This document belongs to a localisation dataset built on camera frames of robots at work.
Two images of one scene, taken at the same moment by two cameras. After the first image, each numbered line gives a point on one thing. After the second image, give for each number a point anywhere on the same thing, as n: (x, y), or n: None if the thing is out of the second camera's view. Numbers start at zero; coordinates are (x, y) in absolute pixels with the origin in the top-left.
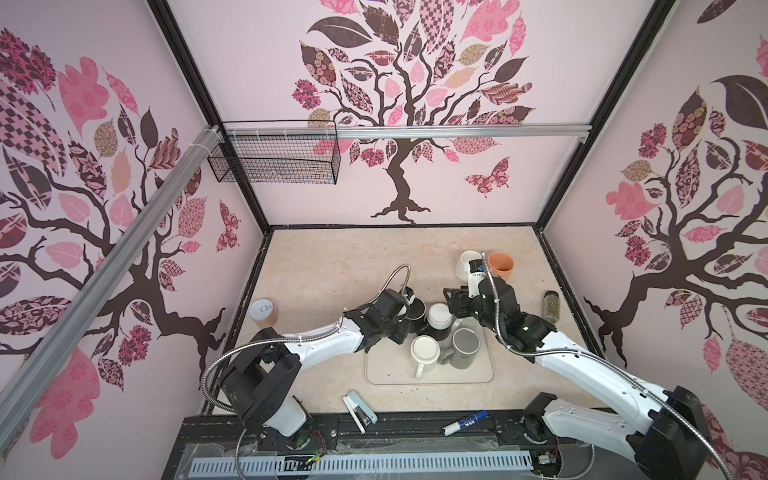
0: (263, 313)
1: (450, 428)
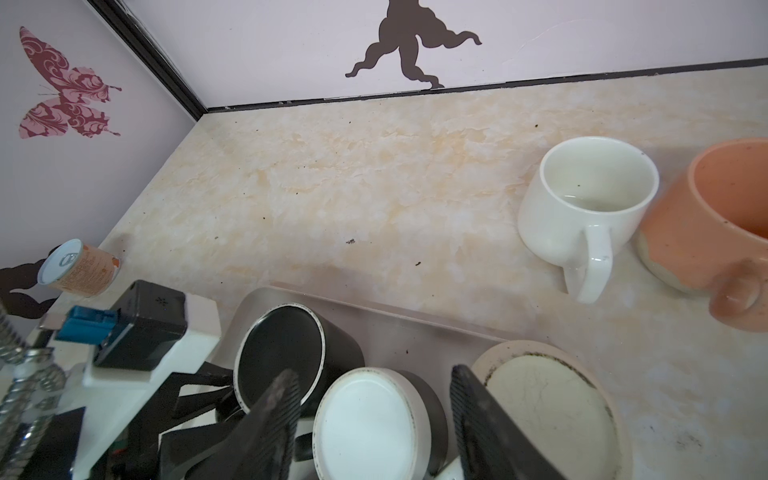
0: (79, 269)
1: None
